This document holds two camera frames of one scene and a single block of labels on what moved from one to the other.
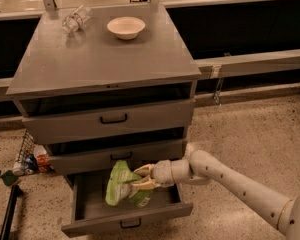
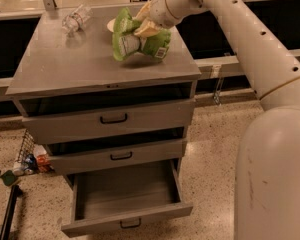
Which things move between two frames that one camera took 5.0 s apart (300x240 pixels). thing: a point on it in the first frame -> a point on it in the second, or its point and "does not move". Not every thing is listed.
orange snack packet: [42, 158] does not move
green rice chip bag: [119, 186] -> [127, 43]
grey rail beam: [266, 62] does not move
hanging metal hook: [218, 90] does not move
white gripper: [162, 173] -> [160, 12]
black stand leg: [5, 232] does not move
